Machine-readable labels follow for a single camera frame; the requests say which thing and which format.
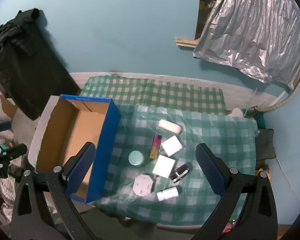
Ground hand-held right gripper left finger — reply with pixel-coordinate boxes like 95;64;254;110
11;142;100;240

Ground teal round jar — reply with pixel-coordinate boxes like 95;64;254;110
128;151;145;166

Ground green white checkered tablecloth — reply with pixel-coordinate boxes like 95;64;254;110
94;104;259;228

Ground white square box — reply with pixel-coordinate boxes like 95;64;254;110
152;154;176;178
161;135;183;156

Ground dark grey cushion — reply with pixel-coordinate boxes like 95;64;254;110
256;129;276;161

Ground silver foil sheet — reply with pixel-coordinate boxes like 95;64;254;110
193;0;300;90

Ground small white bottle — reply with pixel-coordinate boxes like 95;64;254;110
157;186;179;201

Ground white rope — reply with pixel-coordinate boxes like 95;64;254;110
264;52;300;110

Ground wooden slat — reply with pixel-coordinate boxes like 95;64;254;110
175;38;199;47

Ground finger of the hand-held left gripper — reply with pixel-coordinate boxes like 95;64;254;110
0;121;12;133
0;144;28;161

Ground white octagonal box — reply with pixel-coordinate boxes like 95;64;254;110
133;174;155;197

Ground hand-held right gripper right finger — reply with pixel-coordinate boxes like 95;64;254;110
195;143;279;240

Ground blue cardboard box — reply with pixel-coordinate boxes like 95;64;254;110
27;94;122;204

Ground green beige checkered cloth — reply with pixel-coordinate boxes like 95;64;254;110
79;76;227;116

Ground pink printed packet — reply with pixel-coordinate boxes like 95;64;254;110
149;135;162;159

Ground striped cloth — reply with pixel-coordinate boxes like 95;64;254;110
0;177;23;206

